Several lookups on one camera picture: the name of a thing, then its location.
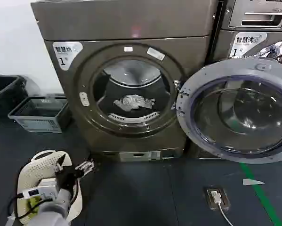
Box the white arrow floor sticker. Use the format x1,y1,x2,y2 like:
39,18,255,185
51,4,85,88
242,178,266,186

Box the metal floor socket box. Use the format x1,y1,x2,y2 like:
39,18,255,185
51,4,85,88
202,186,231,210

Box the grey-brown front-load dryer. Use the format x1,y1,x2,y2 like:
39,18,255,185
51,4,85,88
30,0,217,163

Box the grey washer with detergent drawer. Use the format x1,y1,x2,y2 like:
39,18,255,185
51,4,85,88
210,0,282,160

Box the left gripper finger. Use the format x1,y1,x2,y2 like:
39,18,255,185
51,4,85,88
54,152,66,173
74,160,97,176

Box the white plug with cable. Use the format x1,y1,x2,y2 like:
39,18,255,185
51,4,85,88
209,190,237,226

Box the green floor tape line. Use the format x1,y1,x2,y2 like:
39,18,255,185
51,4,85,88
239,162,282,226

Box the grey rectangular plastic basket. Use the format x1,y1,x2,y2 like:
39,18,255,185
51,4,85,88
8,95,70,134

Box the dark grey plastic basket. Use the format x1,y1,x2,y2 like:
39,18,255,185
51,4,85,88
0,74,29,114

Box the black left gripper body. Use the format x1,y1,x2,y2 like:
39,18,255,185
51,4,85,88
56,165,85,196

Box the crumpled grey-white cloth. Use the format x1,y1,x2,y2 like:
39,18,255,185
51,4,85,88
113,94,156,112

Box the white perforated laundry basket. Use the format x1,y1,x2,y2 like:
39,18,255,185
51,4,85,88
17,150,83,226

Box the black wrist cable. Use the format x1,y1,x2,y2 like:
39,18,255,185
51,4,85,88
8,192,52,221

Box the round glass dryer door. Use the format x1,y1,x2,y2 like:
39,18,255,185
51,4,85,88
175,58,282,164

